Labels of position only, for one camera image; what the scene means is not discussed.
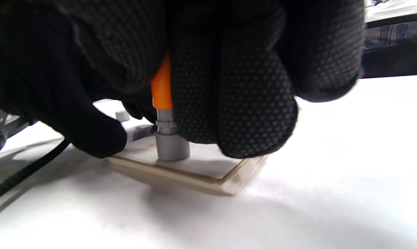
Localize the person's left hand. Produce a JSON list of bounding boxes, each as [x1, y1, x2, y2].
[[123, 99, 158, 124]]

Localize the person's right hand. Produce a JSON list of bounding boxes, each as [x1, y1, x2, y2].
[[0, 0, 366, 159]]

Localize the orange grey flower pattern stamp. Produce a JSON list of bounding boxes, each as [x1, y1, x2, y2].
[[151, 52, 191, 161]]

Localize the beige spiral notebook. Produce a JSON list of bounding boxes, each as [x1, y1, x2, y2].
[[106, 124, 268, 196]]

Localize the black mesh office chair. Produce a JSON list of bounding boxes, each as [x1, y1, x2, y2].
[[361, 19, 417, 79]]

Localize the black braided glove cable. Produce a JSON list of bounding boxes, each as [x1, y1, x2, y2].
[[0, 138, 71, 206]]

